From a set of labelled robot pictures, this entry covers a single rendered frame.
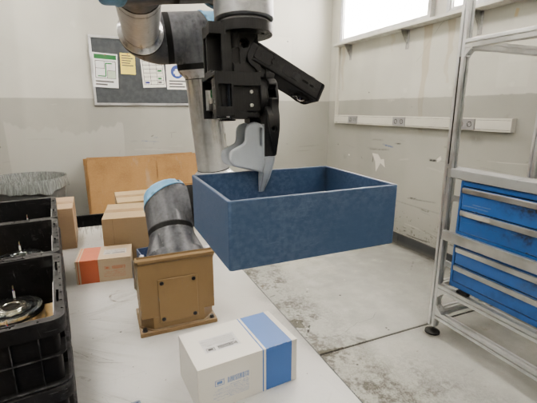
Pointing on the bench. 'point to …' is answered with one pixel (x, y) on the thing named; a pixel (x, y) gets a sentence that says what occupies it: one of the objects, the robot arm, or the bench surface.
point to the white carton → (237, 358)
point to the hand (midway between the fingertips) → (264, 181)
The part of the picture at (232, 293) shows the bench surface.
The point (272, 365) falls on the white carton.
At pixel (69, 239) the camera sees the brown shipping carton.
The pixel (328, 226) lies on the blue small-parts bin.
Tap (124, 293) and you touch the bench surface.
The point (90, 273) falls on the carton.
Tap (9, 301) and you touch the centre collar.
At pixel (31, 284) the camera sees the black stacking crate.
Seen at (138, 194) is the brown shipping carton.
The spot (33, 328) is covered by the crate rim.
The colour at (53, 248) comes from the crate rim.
